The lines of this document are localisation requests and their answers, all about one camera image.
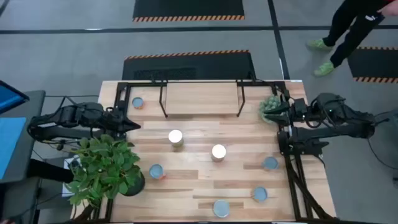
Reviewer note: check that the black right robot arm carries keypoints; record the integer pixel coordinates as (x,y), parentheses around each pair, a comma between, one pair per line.
(342,130)

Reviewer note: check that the wooden shelf with black frame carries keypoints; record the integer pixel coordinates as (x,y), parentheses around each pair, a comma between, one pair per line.
(202,98)

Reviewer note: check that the succulent in white pot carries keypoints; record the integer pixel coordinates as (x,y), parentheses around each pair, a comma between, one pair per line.
(268,104)

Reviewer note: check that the green pears label can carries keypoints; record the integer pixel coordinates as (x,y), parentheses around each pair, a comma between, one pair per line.
(175,137)

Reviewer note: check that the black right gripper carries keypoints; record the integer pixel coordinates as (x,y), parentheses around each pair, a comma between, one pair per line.
(298,109)

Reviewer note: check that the dark grey side desk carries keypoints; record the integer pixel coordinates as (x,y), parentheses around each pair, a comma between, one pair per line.
(35,102)

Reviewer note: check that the pink teal corn can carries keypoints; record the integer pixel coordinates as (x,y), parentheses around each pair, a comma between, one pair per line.
(270,163)

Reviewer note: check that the leafy green potted plant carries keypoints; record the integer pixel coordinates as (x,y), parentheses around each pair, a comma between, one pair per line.
(102,168)

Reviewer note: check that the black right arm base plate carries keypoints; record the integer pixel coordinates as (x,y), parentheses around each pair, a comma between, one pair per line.
(314,147)

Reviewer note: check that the grey equipment stand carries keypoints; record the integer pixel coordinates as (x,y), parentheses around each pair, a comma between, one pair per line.
(394,119)

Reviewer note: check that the blue-screen monitor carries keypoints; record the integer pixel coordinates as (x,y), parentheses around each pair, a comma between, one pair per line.
(9,96)

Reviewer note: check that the tall blue teal can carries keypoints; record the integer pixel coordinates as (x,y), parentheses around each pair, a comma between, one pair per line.
(221,208)

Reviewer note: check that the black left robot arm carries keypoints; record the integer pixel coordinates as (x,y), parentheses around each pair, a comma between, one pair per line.
(77,113)

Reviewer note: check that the blue sheet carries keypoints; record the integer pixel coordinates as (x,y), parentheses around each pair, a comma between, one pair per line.
(11,146)

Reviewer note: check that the person's green shoe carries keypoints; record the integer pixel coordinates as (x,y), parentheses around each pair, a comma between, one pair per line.
(324,69)
(318,44)

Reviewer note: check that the yellow pepper print can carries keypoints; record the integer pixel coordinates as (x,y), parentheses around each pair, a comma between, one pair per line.
(260,193)

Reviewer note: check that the black stand base bar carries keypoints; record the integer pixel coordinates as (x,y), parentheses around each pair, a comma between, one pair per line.
(49,171)

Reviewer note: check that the orange label tin can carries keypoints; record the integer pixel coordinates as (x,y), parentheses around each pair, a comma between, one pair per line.
(218,152)

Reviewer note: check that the short orange yellow can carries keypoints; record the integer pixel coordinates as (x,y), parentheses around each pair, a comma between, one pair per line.
(137,102)

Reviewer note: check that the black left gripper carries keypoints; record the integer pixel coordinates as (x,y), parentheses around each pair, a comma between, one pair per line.
(114,122)

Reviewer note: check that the person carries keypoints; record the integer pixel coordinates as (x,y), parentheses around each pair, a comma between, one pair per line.
(357,28)

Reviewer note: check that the pink and orange can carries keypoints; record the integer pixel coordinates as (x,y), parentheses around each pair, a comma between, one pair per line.
(156,171)

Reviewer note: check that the white paper sheet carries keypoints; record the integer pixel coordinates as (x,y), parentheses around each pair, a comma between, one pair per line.
(67,162)

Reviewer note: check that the black striped-edge floor mat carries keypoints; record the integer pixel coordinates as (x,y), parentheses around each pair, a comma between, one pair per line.
(188,9)
(373,67)
(186,65)

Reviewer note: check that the black aluminium rig frame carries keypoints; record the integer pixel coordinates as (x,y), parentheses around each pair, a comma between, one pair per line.
(117,93)

